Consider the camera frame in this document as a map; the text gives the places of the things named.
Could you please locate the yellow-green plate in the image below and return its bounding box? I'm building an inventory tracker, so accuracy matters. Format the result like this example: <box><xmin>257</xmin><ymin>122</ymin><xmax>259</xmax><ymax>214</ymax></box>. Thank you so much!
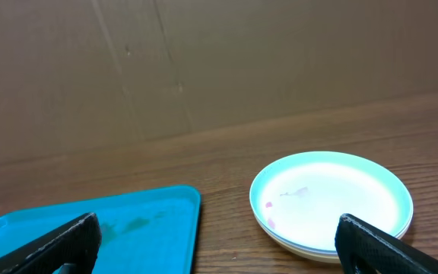
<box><xmin>259</xmin><ymin>224</ymin><xmax>340</xmax><ymax>264</ymax></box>

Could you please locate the white plate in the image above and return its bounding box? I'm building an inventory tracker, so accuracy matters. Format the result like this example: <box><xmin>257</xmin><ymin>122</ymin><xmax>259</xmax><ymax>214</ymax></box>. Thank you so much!
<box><xmin>252</xmin><ymin>212</ymin><xmax>412</xmax><ymax>258</ymax></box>

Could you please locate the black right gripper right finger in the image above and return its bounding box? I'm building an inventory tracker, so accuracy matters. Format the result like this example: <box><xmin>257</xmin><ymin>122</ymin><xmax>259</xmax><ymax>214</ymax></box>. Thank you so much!
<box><xmin>335</xmin><ymin>214</ymin><xmax>438</xmax><ymax>274</ymax></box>

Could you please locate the light blue plate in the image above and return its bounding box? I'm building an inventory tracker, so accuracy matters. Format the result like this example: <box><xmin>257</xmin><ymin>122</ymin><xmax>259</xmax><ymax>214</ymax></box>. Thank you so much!
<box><xmin>249</xmin><ymin>151</ymin><xmax>414</xmax><ymax>251</ymax></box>

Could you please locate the brown cardboard backdrop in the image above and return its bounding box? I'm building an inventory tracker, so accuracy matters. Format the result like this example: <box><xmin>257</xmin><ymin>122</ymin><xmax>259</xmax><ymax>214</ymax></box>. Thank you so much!
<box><xmin>0</xmin><ymin>0</ymin><xmax>438</xmax><ymax>164</ymax></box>

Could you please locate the blue plastic tray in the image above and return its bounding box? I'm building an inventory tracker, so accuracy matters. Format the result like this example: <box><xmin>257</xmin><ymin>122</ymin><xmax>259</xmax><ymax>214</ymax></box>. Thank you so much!
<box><xmin>0</xmin><ymin>186</ymin><xmax>201</xmax><ymax>274</ymax></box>

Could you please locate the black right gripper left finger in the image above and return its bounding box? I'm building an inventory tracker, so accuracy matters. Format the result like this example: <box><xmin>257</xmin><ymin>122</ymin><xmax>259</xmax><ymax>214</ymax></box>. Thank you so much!
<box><xmin>0</xmin><ymin>212</ymin><xmax>102</xmax><ymax>274</ymax></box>

